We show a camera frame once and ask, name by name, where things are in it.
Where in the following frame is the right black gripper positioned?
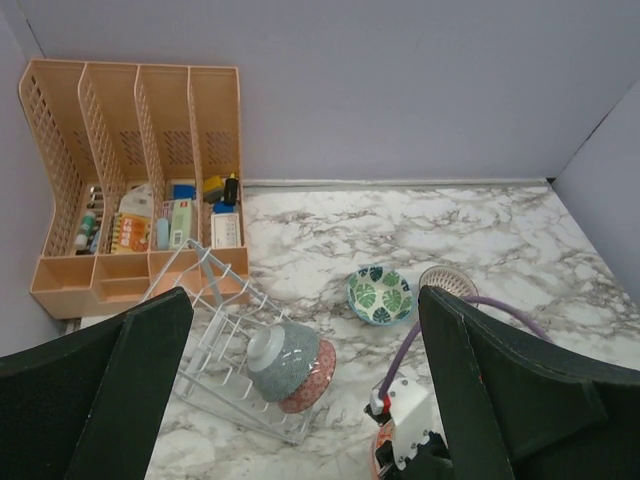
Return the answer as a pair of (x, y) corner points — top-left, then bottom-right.
(375, 432), (453, 480)

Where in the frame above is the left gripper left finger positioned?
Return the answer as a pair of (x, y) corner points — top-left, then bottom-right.
(1, 287), (194, 479)

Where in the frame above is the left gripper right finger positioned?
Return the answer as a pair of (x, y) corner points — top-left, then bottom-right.
(419, 287), (639, 479)

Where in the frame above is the orange white floral bowl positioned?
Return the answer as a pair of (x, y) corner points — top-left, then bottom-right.
(369, 422), (394, 480)

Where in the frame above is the red floral outside bowl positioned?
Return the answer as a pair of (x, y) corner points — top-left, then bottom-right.
(278, 338), (337, 414)

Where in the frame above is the purple pattern white bowl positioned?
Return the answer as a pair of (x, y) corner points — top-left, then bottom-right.
(419, 265), (479, 297)

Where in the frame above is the blue wave outside bowl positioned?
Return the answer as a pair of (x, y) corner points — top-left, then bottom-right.
(247, 321), (320, 403)

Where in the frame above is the white glue bottle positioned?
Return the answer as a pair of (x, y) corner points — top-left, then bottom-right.
(74, 210), (96, 250)

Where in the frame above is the green leaf pattern bowl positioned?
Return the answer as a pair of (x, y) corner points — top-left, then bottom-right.
(346, 265), (416, 326)

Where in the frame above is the orange spiral notebook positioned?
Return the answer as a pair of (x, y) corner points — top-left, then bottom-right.
(110, 213), (150, 254)

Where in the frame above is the light blue eraser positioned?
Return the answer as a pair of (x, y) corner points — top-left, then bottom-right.
(155, 217), (170, 251)

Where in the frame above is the green white box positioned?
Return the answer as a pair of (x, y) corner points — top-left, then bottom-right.
(158, 199), (198, 250)

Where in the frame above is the white paper pack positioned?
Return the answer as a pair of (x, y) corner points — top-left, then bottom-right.
(118, 183), (153, 218)

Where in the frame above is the white label box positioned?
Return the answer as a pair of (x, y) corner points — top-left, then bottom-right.
(210, 213), (242, 249)

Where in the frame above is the blue box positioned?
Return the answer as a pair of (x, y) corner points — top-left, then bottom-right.
(170, 184), (196, 200)

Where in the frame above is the orange plastic file organizer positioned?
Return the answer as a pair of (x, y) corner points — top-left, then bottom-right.
(19, 59), (249, 320)

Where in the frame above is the black yellow marker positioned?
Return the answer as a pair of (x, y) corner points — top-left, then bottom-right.
(223, 173), (239, 206)

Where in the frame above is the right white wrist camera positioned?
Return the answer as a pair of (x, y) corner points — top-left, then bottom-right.
(373, 377), (434, 469)

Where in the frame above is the white wire dish rack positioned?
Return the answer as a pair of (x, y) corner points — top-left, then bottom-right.
(143, 240), (311, 444)

